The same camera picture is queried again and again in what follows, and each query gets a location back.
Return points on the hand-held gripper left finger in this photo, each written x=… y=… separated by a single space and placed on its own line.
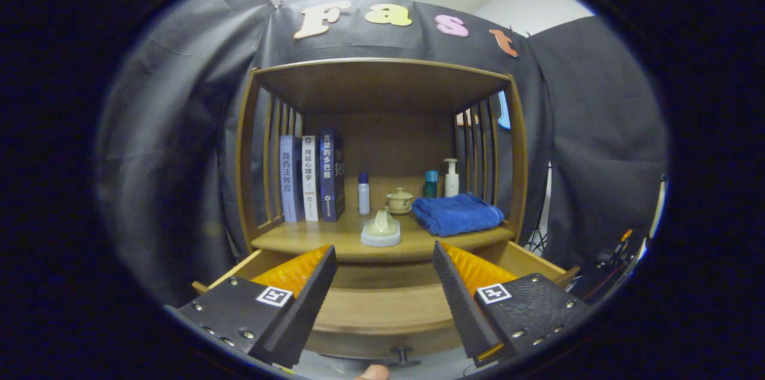
x=311 y=302

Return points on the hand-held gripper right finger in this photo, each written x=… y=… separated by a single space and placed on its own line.
x=457 y=302

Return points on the black drawer knob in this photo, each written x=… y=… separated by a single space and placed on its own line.
x=403 y=356

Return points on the wooden drawer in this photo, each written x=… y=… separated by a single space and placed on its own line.
x=382 y=338

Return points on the cream brush with fluffy base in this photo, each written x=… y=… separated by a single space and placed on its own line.
x=381 y=227

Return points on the wooden countertop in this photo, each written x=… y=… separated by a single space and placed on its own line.
x=334 y=236

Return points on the wooden cabinet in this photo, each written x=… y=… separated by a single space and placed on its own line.
x=382 y=84

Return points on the blue folded towel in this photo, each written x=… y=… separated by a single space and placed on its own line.
x=457 y=215

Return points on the black light stand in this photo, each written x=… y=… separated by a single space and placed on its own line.
x=541 y=242

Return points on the beige lidded teacup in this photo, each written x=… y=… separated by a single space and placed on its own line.
x=399 y=202

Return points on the white bottle with blue cap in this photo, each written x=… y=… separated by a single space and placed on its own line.
x=364 y=198

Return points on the white pump bottle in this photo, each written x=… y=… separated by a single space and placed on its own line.
x=452 y=184

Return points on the teal capped bottle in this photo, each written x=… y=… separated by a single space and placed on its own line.
x=431 y=186

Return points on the white book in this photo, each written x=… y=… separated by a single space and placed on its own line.
x=309 y=180

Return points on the dark blue book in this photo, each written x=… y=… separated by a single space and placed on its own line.
x=330 y=180

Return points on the light blue book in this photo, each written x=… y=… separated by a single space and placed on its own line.
x=291 y=180

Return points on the black orange device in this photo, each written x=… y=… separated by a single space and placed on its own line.
x=615 y=251

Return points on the black backdrop cloth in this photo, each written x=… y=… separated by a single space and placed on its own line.
x=179 y=129

